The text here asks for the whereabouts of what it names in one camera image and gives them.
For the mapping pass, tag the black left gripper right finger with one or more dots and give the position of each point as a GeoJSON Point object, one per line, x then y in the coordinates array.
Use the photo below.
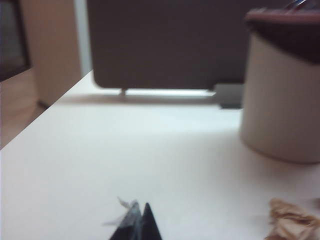
{"type": "Point", "coordinates": [150, 225]}

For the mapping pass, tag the grey divider clamp bracket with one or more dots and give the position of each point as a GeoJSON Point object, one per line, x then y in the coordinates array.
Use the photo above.
{"type": "Point", "coordinates": [228, 96]}

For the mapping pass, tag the dark framed glass partition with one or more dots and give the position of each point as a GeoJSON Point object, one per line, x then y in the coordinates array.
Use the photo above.
{"type": "Point", "coordinates": [12, 37]}

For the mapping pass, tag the white divider support foot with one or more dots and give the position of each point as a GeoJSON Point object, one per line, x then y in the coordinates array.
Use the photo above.
{"type": "Point", "coordinates": [123, 93]}

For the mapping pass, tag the brown paper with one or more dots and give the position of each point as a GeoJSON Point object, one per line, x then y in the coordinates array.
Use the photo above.
{"type": "Point", "coordinates": [290, 220]}

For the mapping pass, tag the white ribbed trash can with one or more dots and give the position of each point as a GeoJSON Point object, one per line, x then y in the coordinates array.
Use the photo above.
{"type": "Point", "coordinates": [280, 112]}

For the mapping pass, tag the grey desk divider panel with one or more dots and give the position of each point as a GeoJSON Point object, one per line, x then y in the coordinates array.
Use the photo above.
{"type": "Point", "coordinates": [162, 42]}

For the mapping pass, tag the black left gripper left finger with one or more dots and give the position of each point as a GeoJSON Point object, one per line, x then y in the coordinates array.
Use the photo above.
{"type": "Point", "coordinates": [130, 225]}

